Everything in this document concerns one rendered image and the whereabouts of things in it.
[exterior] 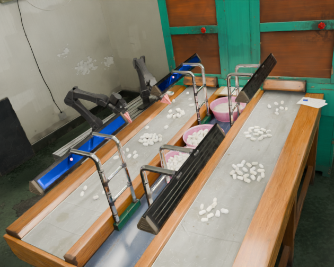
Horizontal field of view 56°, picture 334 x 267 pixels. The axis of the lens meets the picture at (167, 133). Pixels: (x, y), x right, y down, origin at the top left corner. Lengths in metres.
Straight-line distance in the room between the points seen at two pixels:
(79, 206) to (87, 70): 2.87
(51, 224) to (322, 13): 2.03
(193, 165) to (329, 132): 1.64
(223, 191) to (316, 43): 1.27
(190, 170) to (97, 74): 3.44
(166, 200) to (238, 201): 0.56
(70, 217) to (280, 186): 1.05
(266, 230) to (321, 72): 1.38
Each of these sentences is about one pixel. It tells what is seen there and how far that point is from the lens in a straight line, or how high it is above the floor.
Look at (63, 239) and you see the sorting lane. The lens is 1.64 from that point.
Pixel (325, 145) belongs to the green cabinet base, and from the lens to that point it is 2.78.
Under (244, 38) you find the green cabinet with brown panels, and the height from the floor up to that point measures 1.16.
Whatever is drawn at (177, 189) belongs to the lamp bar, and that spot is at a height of 1.08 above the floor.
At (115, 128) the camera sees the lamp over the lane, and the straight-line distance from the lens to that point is 1.68.
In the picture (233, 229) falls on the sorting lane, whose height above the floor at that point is 0.74.
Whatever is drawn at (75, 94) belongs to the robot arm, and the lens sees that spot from 2.34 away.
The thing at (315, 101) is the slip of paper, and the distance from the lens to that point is 2.40.
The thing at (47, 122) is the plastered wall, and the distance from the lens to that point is 4.12.
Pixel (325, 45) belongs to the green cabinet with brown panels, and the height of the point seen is 1.11.
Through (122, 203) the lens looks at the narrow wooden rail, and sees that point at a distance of 1.66.
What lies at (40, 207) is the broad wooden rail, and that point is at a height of 0.76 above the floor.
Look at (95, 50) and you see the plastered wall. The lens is 4.50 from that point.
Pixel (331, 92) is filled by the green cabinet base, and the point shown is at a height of 0.77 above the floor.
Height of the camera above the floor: 1.83
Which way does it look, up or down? 30 degrees down
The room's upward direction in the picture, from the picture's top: 11 degrees counter-clockwise
